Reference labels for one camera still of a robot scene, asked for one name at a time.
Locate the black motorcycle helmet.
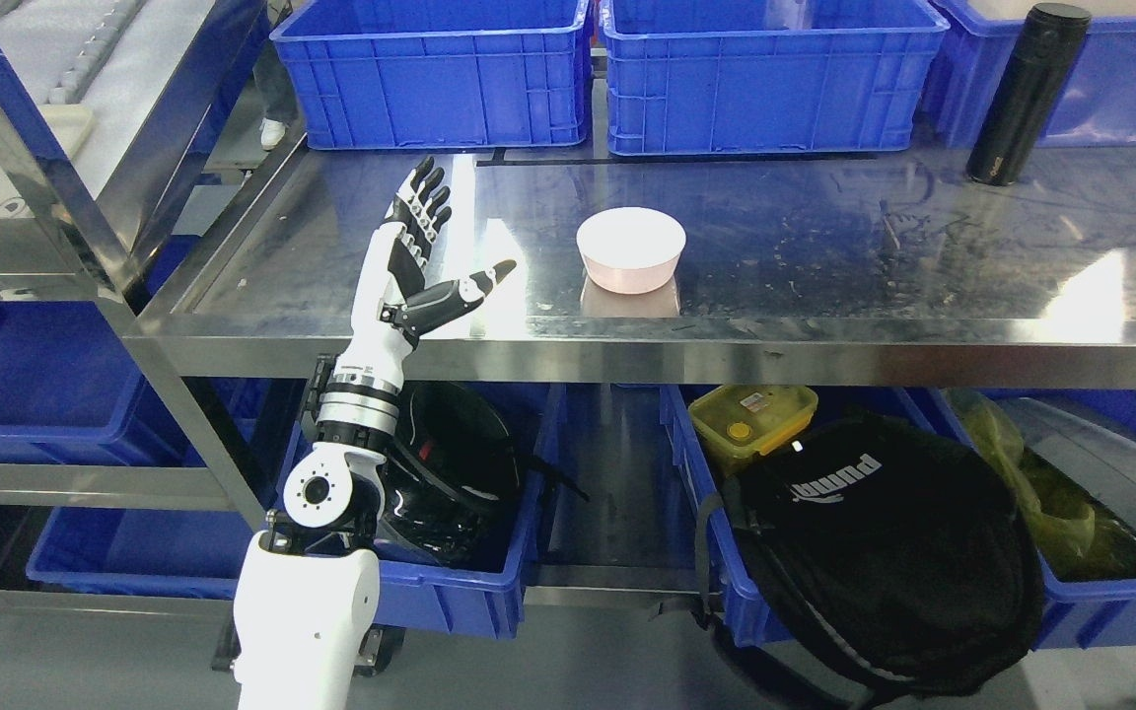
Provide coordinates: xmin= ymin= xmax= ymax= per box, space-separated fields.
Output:
xmin=374 ymin=382 xmax=525 ymax=567

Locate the blue crate shelf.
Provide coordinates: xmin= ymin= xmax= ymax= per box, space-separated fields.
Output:
xmin=0 ymin=237 xmax=264 ymax=466
xmin=26 ymin=508 xmax=252 ymax=601

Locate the black thermos bottle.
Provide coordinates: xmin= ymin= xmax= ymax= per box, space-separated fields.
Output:
xmin=964 ymin=3 xmax=1093 ymax=187

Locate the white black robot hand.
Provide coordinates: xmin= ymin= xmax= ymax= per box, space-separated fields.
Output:
xmin=332 ymin=157 xmax=517 ymax=387

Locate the yellow lunch box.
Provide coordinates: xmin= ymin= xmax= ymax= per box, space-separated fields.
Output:
xmin=688 ymin=384 xmax=817 ymax=476

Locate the blue crate shelf left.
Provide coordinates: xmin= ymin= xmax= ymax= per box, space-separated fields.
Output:
xmin=0 ymin=237 xmax=264 ymax=466

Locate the steel shelf rack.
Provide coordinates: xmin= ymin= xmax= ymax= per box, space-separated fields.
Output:
xmin=0 ymin=0 xmax=278 ymax=612

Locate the steel table frame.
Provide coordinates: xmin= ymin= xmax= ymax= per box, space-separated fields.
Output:
xmin=120 ymin=128 xmax=1136 ymax=533

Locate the black puma backpack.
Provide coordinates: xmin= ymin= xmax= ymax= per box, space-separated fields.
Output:
xmin=691 ymin=410 xmax=1045 ymax=709

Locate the blue crate top right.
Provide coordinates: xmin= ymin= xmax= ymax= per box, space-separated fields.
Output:
xmin=920 ymin=1 xmax=1136 ymax=148

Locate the pink ikea bowl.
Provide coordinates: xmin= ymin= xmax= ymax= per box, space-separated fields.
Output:
xmin=576 ymin=207 xmax=688 ymax=295

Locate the blue crate holding backpack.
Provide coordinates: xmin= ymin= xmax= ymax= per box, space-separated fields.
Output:
xmin=659 ymin=384 xmax=934 ymax=648

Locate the blue crate top middle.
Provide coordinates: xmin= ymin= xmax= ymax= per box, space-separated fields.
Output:
xmin=600 ymin=1 xmax=950 ymax=156

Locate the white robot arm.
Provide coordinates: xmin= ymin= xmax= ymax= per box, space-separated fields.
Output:
xmin=233 ymin=352 xmax=404 ymax=709

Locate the blue crate top left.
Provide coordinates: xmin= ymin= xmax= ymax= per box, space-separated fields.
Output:
xmin=270 ymin=1 xmax=594 ymax=150

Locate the yellow green plastic bag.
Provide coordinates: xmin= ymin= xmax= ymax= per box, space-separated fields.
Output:
xmin=941 ymin=390 xmax=1136 ymax=583

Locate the blue crate lower right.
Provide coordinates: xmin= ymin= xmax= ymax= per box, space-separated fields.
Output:
xmin=912 ymin=390 xmax=1136 ymax=648

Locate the blue crate holding helmet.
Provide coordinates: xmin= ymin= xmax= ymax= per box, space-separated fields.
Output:
xmin=375 ymin=383 xmax=565 ymax=638

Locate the blue crate shelf bottom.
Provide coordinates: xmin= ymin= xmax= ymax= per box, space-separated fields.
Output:
xmin=26 ymin=508 xmax=252 ymax=601

